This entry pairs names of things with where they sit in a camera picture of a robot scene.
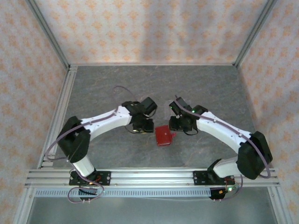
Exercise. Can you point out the aluminium front mounting rail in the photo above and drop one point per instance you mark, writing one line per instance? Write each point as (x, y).
(151, 177)

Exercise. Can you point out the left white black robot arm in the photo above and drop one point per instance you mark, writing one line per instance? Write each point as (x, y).
(105, 122)

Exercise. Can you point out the aluminium frame post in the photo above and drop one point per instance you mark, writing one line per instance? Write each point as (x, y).
(255, 32)
(46, 32)

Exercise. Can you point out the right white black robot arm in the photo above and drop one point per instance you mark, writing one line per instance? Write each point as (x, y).
(222, 129)

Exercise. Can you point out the red leather card holder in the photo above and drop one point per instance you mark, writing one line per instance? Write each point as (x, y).
(163, 137)

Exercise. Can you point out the aluminium frame leg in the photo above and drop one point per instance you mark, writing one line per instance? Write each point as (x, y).
(23, 207)
(280, 207)

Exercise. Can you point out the aluminium side rail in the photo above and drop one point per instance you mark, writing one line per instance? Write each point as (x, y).
(67, 88)

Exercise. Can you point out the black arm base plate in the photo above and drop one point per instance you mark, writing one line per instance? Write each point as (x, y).
(198, 178)
(105, 178)

